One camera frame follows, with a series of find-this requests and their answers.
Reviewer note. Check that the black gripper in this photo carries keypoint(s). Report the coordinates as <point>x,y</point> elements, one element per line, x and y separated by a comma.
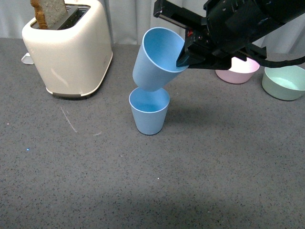
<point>229,30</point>

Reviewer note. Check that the light blue plastic cup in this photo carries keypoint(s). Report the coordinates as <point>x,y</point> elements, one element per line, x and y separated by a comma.
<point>155,65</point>

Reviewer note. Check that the pink plastic bowl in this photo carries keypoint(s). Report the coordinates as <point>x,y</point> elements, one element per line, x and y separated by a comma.
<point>240,71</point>

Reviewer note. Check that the green plastic bowl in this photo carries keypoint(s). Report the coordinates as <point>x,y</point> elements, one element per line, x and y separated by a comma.
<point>285,83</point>

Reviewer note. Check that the cream white toaster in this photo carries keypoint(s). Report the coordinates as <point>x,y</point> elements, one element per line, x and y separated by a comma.
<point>72,60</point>

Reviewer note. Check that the slice of toast bread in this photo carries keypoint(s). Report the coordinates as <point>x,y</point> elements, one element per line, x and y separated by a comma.
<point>48,12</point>

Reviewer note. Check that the white toaster lever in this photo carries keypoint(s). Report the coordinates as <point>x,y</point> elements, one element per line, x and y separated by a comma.
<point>26,59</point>

